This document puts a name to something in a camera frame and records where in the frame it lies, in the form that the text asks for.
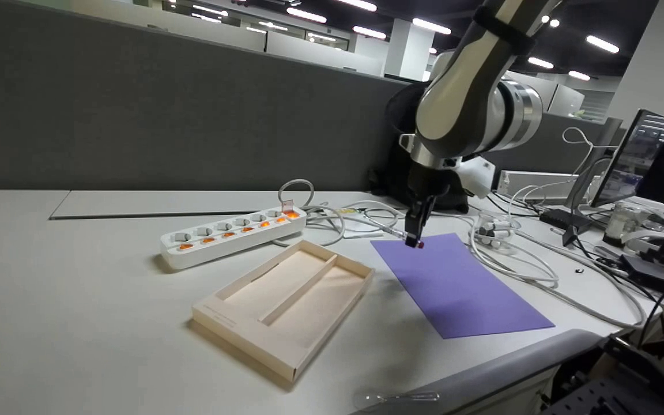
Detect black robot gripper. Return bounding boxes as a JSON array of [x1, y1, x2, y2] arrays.
[[401, 156, 460, 248]]

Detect beige wooden tray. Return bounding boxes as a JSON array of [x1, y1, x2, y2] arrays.
[[189, 236, 379, 390]]

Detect purple paper sheet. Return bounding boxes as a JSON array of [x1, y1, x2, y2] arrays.
[[370, 229, 558, 341]]

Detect clear plastic connector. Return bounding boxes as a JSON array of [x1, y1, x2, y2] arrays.
[[473, 212, 521, 248]]

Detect white power strip orange switches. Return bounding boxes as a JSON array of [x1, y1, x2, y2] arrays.
[[156, 203, 309, 273]]

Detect long ceiling light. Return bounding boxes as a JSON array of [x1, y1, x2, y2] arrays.
[[283, 4, 329, 25], [584, 31, 622, 58], [411, 16, 455, 36]]

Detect computer monitor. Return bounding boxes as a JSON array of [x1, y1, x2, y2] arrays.
[[590, 108, 664, 212]]

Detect grey divider panel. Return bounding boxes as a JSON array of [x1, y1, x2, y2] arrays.
[[0, 0, 429, 194]]

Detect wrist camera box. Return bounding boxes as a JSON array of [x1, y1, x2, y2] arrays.
[[455, 153, 500, 201]]

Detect white power strip cable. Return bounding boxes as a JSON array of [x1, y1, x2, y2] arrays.
[[276, 176, 397, 242]]

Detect white loose cable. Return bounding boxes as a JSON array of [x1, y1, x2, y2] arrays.
[[467, 201, 649, 331]]

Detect black cable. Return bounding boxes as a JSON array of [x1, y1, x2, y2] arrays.
[[538, 204, 628, 266]]

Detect black metal equipment frame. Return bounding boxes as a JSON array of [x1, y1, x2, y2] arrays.
[[545, 333, 664, 415]]

